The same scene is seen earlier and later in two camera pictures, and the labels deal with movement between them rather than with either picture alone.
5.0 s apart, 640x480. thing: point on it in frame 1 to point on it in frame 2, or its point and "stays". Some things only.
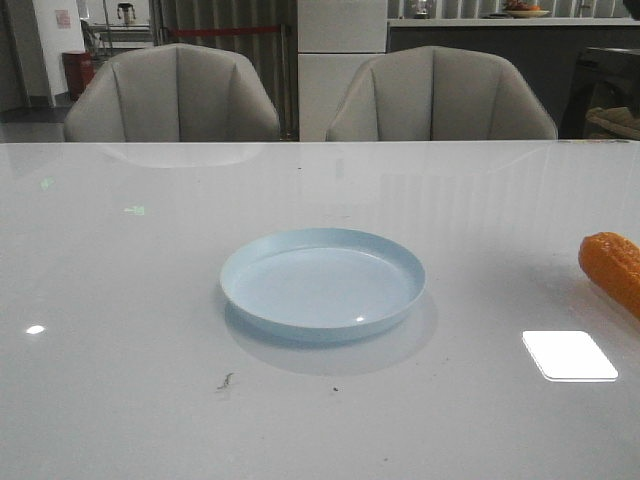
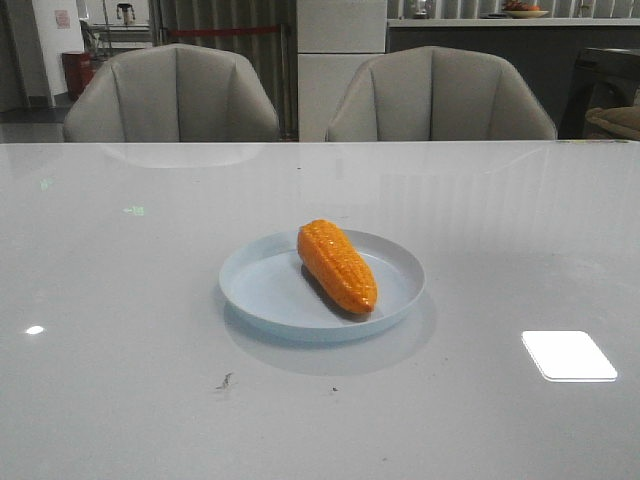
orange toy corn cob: x=613 y=260 to x=338 y=265
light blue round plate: x=319 y=283 stays
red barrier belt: x=178 y=32 stays
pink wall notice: x=63 y=19 stays
